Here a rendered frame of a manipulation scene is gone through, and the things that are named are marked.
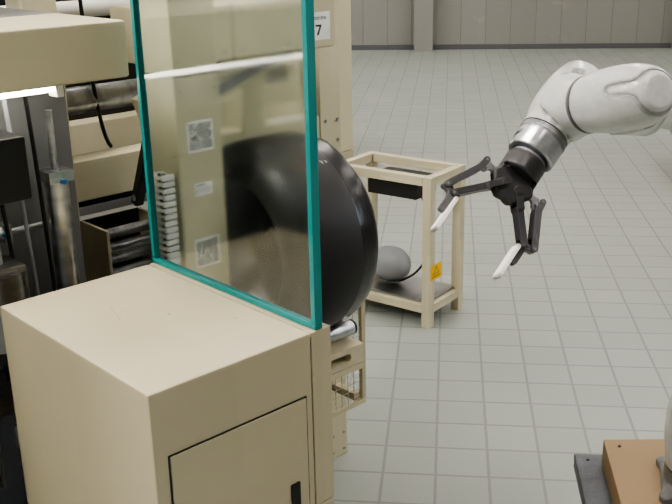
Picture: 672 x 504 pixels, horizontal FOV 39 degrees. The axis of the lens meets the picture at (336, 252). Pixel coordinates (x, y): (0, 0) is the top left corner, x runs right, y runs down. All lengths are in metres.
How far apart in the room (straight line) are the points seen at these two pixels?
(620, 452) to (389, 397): 1.91
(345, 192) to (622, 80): 1.02
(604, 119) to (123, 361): 0.91
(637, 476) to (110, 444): 1.28
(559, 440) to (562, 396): 0.39
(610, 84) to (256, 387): 0.79
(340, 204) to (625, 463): 0.95
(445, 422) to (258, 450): 2.38
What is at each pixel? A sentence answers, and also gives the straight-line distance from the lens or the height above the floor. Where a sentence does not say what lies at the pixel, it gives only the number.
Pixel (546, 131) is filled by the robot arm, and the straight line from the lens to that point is 1.72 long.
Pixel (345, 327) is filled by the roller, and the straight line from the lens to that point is 2.68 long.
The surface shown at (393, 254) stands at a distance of 5.10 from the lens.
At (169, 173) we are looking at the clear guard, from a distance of 2.06.
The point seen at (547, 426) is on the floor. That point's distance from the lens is 4.11.
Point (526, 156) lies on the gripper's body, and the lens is 1.70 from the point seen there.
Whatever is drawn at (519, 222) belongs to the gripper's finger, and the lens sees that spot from 1.69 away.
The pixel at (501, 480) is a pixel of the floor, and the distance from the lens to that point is 3.73.
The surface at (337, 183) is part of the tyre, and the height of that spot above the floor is 1.35.
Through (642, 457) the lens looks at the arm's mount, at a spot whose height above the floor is 0.72.
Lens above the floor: 1.98
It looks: 19 degrees down
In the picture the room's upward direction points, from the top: 1 degrees counter-clockwise
